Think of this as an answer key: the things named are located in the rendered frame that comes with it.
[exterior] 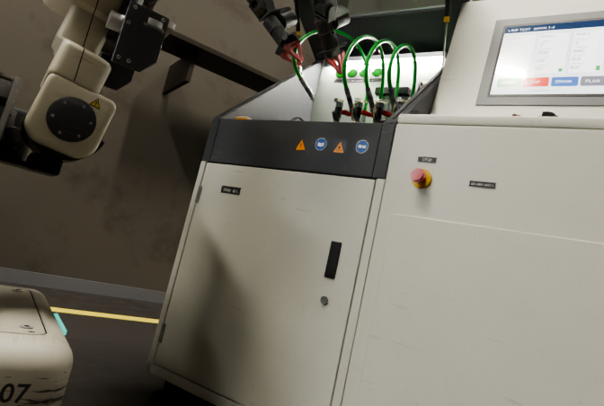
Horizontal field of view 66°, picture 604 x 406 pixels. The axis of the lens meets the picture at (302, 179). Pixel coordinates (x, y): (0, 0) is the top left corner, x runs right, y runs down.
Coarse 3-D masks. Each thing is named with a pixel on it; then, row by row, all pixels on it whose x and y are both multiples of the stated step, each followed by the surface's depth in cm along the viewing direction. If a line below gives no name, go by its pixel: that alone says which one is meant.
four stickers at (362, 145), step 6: (300, 138) 144; (306, 138) 142; (318, 138) 140; (324, 138) 139; (300, 144) 143; (318, 144) 140; (324, 144) 138; (336, 144) 136; (342, 144) 135; (360, 144) 132; (366, 144) 131; (300, 150) 142; (324, 150) 138; (336, 150) 136; (342, 150) 134; (360, 150) 131; (366, 150) 130
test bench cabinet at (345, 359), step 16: (192, 208) 160; (368, 224) 125; (368, 240) 123; (176, 256) 158; (368, 256) 122; (176, 272) 156; (352, 304) 121; (160, 320) 154; (352, 320) 120; (352, 336) 119; (160, 368) 149; (176, 384) 144; (192, 384) 141; (336, 384) 117; (160, 400) 147; (192, 400) 148; (208, 400) 136; (224, 400) 133; (336, 400) 116
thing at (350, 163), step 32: (224, 128) 162; (256, 128) 154; (288, 128) 147; (320, 128) 141; (352, 128) 135; (224, 160) 158; (256, 160) 151; (288, 160) 144; (320, 160) 138; (352, 160) 132
